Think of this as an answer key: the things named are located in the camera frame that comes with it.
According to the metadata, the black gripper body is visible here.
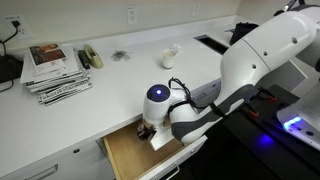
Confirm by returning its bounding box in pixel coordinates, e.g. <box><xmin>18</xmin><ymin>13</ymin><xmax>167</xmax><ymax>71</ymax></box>
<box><xmin>137</xmin><ymin>123</ymin><xmax>156</xmax><ymax>141</ymax></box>

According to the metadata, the white paper sheet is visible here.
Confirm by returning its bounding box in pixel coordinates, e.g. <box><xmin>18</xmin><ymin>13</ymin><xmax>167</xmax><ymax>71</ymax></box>
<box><xmin>149</xmin><ymin>124</ymin><xmax>174</xmax><ymax>151</ymax></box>

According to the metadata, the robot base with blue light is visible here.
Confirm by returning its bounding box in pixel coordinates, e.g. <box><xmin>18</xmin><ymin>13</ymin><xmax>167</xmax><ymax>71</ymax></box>
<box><xmin>277</xmin><ymin>83</ymin><xmax>320</xmax><ymax>150</ymax></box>

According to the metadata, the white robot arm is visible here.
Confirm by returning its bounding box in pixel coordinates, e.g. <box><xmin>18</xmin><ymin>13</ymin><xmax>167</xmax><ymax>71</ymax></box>
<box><xmin>137</xmin><ymin>5</ymin><xmax>320</xmax><ymax>149</ymax></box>

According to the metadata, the open wooden drawer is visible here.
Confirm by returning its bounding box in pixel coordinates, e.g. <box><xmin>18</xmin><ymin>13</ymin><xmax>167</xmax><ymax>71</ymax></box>
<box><xmin>103</xmin><ymin>120</ymin><xmax>207</xmax><ymax>180</ymax></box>

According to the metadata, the closed white drawer left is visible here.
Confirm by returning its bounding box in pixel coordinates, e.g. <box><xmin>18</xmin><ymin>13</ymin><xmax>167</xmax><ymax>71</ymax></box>
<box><xmin>1</xmin><ymin>141</ymin><xmax>115</xmax><ymax>180</ymax></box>

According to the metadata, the white paper cup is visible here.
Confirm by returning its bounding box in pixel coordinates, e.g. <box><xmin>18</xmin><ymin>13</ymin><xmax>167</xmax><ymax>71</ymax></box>
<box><xmin>162</xmin><ymin>49</ymin><xmax>177</xmax><ymax>69</ymax></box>

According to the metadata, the green tape dispenser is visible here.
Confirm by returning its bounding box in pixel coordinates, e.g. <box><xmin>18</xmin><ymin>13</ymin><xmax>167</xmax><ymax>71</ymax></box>
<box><xmin>84</xmin><ymin>45</ymin><xmax>104</xmax><ymax>69</ymax></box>

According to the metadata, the crumpled white paper ball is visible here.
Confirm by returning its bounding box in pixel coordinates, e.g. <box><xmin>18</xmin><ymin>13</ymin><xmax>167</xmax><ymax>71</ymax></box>
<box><xmin>170</xmin><ymin>44</ymin><xmax>181</xmax><ymax>54</ymax></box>

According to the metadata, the black stapler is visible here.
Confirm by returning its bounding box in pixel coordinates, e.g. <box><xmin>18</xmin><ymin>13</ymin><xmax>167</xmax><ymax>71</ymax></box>
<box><xmin>78</xmin><ymin>50</ymin><xmax>90</xmax><ymax>69</ymax></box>

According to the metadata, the stack of magazines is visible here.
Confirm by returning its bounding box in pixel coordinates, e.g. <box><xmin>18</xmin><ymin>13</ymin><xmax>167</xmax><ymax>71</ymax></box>
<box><xmin>20</xmin><ymin>43</ymin><xmax>93</xmax><ymax>105</ymax></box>

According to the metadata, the black bag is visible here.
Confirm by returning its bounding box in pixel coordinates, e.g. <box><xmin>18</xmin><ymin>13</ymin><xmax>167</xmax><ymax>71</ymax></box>
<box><xmin>229</xmin><ymin>22</ymin><xmax>258</xmax><ymax>45</ymax></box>

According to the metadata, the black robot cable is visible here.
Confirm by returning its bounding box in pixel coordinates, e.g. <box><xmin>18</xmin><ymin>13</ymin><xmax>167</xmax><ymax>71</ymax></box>
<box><xmin>167</xmin><ymin>76</ymin><xmax>228</xmax><ymax>118</ymax></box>

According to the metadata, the wall outlet middle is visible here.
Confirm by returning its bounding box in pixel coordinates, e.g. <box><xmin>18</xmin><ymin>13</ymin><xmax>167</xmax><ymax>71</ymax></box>
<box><xmin>127</xmin><ymin>6</ymin><xmax>137</xmax><ymax>25</ymax></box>

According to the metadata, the wall outlet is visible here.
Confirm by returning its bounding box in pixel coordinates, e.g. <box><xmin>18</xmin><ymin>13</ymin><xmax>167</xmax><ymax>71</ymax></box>
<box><xmin>127</xmin><ymin>6</ymin><xmax>137</xmax><ymax>25</ymax></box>
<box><xmin>192</xmin><ymin>1</ymin><xmax>200</xmax><ymax>16</ymax></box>
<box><xmin>3</xmin><ymin>14</ymin><xmax>34</xmax><ymax>40</ymax></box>

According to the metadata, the wall outlet right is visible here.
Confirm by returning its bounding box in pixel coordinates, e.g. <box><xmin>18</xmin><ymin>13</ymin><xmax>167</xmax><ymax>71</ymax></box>
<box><xmin>192</xmin><ymin>1</ymin><xmax>200</xmax><ymax>16</ymax></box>

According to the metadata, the wall outlet left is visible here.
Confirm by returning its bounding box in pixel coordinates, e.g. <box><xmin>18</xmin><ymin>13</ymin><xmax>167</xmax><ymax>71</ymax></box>
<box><xmin>3</xmin><ymin>14</ymin><xmax>34</xmax><ymax>40</ymax></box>

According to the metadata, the black power cord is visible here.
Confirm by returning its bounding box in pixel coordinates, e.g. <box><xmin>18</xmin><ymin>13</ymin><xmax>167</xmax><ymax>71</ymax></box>
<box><xmin>0</xmin><ymin>20</ymin><xmax>24</xmax><ymax>93</ymax></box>

